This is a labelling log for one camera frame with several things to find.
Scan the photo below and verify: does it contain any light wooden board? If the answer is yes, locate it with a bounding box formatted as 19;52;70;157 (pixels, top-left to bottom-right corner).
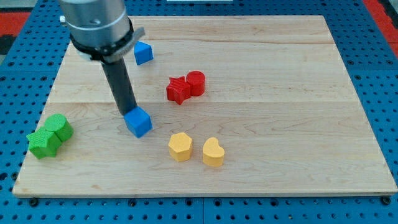
13;16;397;198

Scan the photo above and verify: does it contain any red cylinder block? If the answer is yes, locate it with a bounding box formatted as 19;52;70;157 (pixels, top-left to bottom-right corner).
186;70;206;96

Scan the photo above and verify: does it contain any yellow hexagon block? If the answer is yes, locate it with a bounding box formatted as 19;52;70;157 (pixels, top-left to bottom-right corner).
168;132;193;162

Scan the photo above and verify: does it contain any green star block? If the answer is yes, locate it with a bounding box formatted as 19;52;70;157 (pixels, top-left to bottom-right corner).
26;127;62;159

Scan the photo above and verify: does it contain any green cylinder block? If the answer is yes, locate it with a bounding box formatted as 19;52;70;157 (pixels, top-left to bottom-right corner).
44;113;74;142

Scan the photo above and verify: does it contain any red star block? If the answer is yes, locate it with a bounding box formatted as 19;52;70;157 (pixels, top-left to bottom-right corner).
166;76;191;105

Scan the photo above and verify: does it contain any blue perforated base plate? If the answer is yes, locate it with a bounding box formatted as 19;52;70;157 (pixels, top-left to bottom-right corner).
1;0;397;223

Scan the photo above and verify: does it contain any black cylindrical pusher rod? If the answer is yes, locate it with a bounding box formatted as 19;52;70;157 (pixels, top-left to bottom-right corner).
101;58;137;116

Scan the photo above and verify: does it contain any blue cube block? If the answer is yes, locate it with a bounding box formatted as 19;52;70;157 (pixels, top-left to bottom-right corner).
123;106;152;138

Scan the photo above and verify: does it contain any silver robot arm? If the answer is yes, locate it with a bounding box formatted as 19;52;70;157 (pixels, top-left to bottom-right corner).
58;0;145;63

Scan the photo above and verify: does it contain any yellow heart block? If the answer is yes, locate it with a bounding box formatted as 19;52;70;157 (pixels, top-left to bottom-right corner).
202;137;225;167

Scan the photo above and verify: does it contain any blue wedge block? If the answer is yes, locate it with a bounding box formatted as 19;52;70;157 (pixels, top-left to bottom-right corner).
134;41;154;65

